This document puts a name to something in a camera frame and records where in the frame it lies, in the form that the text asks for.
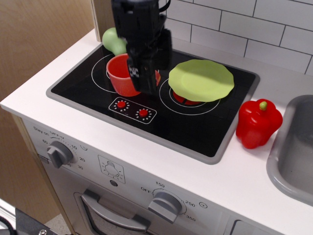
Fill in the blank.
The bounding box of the grey oven temperature knob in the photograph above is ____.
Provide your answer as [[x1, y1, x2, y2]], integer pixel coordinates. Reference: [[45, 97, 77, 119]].
[[148, 190, 182, 224]]

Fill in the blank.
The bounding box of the green plastic toy plate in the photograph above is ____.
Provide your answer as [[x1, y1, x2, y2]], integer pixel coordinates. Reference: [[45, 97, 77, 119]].
[[168, 59, 235, 102]]

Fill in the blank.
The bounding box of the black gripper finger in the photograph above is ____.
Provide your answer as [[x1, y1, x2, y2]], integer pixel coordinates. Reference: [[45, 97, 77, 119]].
[[127, 57, 157, 94]]

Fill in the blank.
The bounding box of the black equipment base with screw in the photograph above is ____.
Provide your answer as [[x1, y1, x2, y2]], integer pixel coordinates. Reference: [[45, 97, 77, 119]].
[[15, 208, 57, 235]]

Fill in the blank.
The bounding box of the grey oven door handle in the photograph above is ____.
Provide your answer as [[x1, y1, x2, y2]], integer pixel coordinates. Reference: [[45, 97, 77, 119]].
[[81, 190, 151, 233]]

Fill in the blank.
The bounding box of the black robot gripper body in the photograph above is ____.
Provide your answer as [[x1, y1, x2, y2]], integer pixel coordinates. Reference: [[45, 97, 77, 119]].
[[111, 0, 172, 70]]

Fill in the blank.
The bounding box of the grey toy sink basin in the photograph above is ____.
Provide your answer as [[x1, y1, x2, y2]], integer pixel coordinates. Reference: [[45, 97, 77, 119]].
[[267, 95, 313, 206]]

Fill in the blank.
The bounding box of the red right stove button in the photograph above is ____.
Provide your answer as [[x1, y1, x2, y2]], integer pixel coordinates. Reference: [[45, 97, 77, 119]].
[[138, 109, 149, 118]]

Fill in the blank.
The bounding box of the green toy pear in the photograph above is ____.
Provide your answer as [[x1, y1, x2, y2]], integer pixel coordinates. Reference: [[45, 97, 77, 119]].
[[102, 27, 127, 56]]

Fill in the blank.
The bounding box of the grey timer knob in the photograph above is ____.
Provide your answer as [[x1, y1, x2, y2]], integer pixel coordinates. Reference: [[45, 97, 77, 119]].
[[47, 141, 73, 168]]

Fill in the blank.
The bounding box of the red plastic toy cup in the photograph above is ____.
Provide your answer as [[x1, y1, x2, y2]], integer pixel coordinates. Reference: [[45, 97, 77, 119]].
[[106, 53, 161, 97]]

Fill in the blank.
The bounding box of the black cable on floor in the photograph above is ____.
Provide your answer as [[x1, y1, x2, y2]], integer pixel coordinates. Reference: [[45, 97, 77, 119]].
[[0, 215, 15, 235]]

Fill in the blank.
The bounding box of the red stove button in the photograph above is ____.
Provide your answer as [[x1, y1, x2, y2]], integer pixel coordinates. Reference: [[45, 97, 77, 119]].
[[138, 109, 149, 118], [117, 100, 126, 109]]

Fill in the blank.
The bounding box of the red toy bell pepper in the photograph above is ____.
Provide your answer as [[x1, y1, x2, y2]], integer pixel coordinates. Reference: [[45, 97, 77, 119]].
[[236, 99, 283, 149]]

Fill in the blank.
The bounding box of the red left stove button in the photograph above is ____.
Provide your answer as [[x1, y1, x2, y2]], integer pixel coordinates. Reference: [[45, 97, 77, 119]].
[[117, 100, 126, 109]]

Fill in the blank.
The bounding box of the black toy stove cooktop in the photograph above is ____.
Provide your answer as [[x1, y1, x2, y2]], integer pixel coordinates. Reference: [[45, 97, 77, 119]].
[[46, 45, 260, 165]]

